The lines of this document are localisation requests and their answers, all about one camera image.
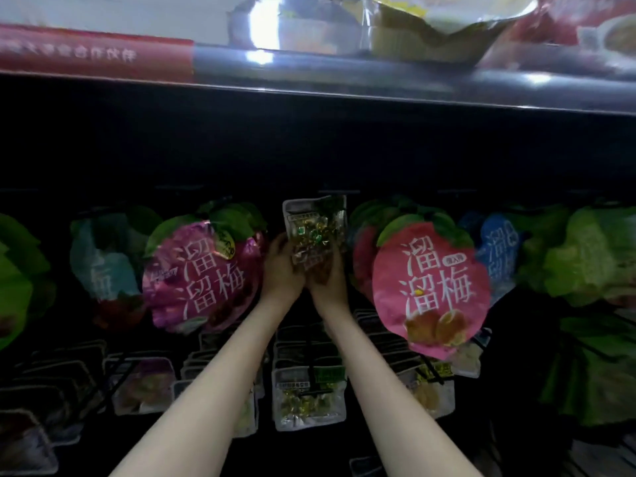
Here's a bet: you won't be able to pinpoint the row of small clear pouches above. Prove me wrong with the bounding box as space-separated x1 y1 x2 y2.
348 454 384 477

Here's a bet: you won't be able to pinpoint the small pink round snack bag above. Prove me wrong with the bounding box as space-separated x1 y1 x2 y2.
370 213 493 362

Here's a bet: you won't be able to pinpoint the yellow lidded bowl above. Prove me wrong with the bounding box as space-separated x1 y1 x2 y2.
343 0 540 68

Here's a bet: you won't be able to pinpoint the clear yellow-label candy bag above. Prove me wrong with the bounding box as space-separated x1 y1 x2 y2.
392 357 458 420

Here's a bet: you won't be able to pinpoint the person's right forearm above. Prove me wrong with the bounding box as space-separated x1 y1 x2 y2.
323 303 483 477

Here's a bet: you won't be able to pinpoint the green snack pouch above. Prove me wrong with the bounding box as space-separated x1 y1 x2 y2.
541 313 636 428

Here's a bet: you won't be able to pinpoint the large teal round snack bag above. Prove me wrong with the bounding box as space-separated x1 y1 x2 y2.
70 208 160 329

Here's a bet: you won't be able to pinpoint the large green round snack bag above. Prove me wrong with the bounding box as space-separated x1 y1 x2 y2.
0 213 56 350

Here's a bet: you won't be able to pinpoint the person's left forearm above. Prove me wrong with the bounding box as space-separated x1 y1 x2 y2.
109 297 299 477

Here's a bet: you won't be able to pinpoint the person's right hand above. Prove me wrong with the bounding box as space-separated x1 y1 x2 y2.
308 243 351 314

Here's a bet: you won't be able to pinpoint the blue round snack bag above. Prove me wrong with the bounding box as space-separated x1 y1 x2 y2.
462 211 523 306

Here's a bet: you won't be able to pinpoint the clear mixed candy packets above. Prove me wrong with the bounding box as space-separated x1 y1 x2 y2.
104 352 178 416

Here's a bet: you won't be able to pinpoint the clear white candy packets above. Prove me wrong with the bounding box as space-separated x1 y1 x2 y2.
352 307 495 378

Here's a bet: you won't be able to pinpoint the person's left hand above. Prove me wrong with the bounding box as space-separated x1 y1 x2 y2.
260 233 309 314

